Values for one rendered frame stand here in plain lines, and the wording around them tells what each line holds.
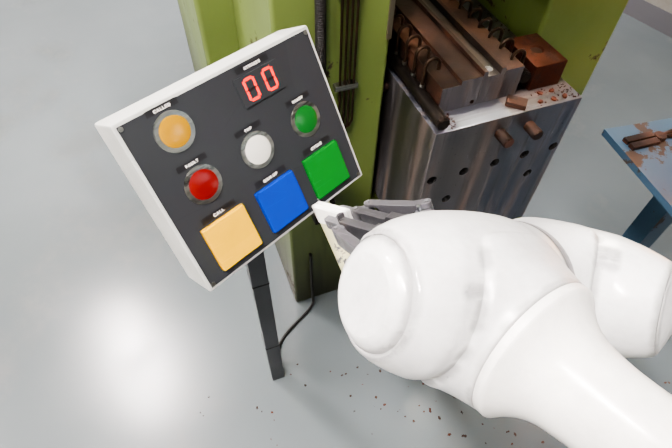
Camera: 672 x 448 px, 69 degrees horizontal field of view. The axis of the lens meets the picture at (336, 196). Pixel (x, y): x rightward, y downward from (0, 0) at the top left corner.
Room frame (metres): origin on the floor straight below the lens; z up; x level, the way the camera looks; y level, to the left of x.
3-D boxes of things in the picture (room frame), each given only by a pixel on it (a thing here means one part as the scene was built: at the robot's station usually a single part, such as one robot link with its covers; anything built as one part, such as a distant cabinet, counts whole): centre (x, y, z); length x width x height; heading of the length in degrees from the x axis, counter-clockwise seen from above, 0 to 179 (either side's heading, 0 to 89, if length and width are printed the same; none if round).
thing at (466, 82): (1.07, -0.23, 0.96); 0.42 x 0.20 x 0.09; 22
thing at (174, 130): (0.49, 0.22, 1.16); 0.05 x 0.03 x 0.04; 112
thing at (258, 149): (0.53, 0.12, 1.09); 0.05 x 0.03 x 0.04; 112
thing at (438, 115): (0.97, -0.15, 0.93); 0.40 x 0.03 x 0.03; 22
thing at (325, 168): (0.58, 0.02, 1.01); 0.07 x 0.05 x 0.07; 137
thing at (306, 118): (0.61, 0.05, 1.09); 0.05 x 0.03 x 0.04; 112
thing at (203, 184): (0.46, 0.19, 1.09); 0.05 x 0.03 x 0.04; 112
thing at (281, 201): (0.50, 0.09, 1.01); 0.07 x 0.05 x 0.07; 137
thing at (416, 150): (1.10, -0.28, 0.69); 0.56 x 0.38 x 0.45; 22
